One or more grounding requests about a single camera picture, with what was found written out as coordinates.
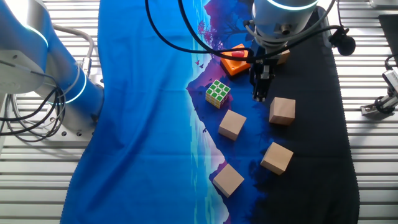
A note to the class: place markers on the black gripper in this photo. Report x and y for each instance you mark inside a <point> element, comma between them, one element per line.
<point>259,70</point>

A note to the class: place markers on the plain wooden cube block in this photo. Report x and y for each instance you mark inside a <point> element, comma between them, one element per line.
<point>228,180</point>
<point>232,124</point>
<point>282,111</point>
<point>284,57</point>
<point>276,158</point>

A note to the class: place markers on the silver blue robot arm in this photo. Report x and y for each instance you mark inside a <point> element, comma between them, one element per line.
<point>62,68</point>

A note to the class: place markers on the orange box with red button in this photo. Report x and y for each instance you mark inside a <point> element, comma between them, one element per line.
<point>231,67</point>

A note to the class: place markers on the green faced puzzle cube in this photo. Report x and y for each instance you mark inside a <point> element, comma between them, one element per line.
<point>218,93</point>

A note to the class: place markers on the blue black landscape cloth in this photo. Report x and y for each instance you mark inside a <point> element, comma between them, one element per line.
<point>140,124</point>

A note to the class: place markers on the black flat slab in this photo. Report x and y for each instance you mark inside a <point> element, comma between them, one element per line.
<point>390,34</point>

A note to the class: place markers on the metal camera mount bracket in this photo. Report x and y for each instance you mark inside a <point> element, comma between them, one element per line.
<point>377,107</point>

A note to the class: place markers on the small silver camera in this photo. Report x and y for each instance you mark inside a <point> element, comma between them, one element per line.
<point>392,81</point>

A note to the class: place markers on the silver ribbed depth camera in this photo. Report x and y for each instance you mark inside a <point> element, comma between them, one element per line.
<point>384,2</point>

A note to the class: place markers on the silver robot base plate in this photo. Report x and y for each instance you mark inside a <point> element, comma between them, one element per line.
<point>74,138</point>

